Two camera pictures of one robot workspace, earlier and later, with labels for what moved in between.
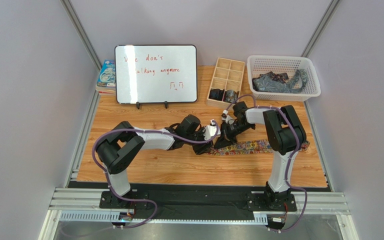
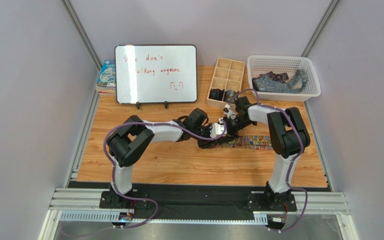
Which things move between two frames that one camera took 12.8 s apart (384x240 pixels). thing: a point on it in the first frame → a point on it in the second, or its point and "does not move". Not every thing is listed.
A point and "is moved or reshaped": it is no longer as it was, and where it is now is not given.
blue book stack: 106,80 does not move
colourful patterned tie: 251,146 is moved or reshaped
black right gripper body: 227,135 does not move
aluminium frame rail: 332,202 does not move
